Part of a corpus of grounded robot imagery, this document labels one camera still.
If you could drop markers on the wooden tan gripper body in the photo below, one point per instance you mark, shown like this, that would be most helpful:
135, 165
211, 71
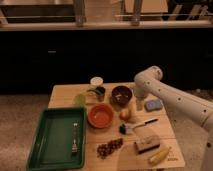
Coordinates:
139, 104

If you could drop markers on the dark brown bowl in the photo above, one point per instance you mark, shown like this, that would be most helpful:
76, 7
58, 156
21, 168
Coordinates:
121, 95

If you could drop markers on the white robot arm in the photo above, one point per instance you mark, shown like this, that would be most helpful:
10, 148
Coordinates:
197, 109

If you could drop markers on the blue sponge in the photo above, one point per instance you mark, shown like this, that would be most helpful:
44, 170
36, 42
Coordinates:
153, 105

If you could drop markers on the yellow apple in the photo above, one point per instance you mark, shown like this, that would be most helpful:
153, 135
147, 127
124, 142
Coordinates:
125, 114

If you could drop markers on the dark green mug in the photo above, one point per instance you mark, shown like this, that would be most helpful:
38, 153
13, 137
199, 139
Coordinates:
99, 91

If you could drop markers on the orange bowl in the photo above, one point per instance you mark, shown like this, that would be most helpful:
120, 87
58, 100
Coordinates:
100, 116

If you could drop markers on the white cup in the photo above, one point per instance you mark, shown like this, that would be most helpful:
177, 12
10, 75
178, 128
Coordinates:
96, 81

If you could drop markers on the bunch of dark grapes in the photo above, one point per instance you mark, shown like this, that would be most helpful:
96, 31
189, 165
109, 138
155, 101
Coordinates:
108, 148

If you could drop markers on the metal fork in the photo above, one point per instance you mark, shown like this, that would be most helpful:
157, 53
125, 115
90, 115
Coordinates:
74, 144

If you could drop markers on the green plastic tray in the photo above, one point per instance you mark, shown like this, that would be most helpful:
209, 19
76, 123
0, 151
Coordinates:
51, 149

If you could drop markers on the black handled dish brush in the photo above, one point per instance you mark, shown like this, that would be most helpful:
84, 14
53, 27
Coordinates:
127, 128

